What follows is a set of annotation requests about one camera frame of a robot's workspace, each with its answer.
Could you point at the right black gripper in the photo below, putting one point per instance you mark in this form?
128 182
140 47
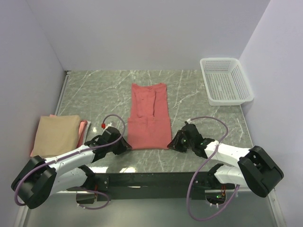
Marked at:
175 144

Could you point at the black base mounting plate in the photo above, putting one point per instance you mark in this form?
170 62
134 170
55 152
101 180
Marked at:
119 186

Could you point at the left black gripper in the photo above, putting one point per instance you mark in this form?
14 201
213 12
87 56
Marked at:
124 146

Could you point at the white plastic basket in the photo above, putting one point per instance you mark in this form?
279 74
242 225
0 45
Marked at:
225 82

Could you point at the red t shirt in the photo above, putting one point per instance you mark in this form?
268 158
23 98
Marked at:
149 124

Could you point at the folded pink t shirt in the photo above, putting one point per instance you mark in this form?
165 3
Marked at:
81 132

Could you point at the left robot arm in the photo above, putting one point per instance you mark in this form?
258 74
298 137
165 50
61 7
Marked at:
43 177

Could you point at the folded white t shirt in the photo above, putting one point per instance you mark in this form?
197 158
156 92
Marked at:
85 132

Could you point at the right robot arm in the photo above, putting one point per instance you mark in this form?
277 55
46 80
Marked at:
249 167

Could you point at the aluminium rail frame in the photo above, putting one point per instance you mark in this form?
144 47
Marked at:
245 210

